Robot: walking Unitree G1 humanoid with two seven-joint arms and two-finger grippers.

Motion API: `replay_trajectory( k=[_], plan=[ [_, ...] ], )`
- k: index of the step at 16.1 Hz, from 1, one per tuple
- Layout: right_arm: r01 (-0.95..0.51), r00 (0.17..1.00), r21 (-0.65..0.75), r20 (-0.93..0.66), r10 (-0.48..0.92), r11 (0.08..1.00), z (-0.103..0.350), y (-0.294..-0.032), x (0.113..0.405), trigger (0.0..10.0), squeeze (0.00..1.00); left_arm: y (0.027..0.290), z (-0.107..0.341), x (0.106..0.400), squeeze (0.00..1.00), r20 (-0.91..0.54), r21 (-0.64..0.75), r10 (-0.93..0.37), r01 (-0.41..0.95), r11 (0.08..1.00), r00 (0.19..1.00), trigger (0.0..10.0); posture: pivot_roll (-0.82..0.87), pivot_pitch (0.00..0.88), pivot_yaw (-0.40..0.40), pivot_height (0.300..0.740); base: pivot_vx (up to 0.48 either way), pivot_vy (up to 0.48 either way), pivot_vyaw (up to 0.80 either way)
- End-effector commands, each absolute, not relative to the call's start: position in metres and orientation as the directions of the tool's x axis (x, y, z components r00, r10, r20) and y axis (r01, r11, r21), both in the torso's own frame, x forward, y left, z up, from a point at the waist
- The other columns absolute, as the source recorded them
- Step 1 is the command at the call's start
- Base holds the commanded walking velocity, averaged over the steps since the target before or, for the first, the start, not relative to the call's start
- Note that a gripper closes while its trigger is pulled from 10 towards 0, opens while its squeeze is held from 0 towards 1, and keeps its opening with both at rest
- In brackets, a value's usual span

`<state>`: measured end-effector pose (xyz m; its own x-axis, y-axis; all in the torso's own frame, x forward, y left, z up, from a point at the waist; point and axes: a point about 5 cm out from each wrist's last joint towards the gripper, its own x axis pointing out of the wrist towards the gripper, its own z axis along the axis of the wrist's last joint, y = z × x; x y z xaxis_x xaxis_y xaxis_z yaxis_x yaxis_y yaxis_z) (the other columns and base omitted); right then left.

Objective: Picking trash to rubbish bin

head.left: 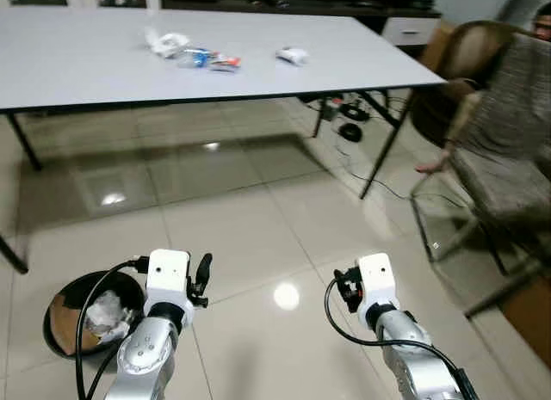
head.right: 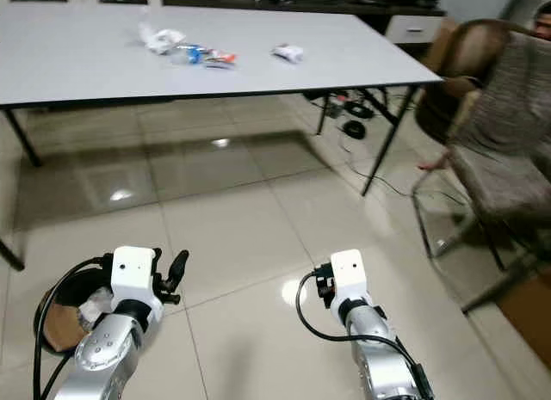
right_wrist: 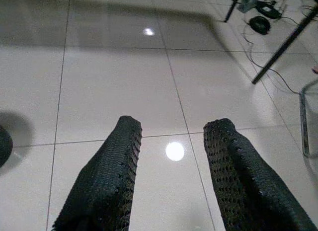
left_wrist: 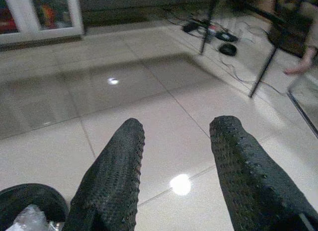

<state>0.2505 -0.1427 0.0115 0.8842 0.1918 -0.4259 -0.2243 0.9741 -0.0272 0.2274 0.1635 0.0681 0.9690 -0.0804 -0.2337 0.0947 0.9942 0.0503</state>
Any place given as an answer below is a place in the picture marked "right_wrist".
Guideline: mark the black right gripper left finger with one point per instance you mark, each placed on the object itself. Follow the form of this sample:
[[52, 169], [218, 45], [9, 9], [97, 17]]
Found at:
[[106, 181]]

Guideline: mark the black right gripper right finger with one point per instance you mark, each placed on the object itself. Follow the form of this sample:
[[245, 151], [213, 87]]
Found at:
[[246, 191]]

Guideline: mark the black slanted table leg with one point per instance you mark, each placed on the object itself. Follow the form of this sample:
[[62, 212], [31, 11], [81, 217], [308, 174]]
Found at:
[[283, 47], [232, 7]]

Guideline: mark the black round rubbish bin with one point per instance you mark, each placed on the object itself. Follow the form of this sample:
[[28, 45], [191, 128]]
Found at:
[[5, 146]]

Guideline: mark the black power adapter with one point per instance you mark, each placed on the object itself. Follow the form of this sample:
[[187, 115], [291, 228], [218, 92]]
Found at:
[[268, 10]]

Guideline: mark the grey small box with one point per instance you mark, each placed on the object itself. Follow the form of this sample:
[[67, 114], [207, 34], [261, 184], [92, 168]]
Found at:
[[247, 3]]

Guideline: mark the transparent plastic container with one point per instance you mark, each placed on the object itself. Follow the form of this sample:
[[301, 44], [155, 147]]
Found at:
[[305, 121]]

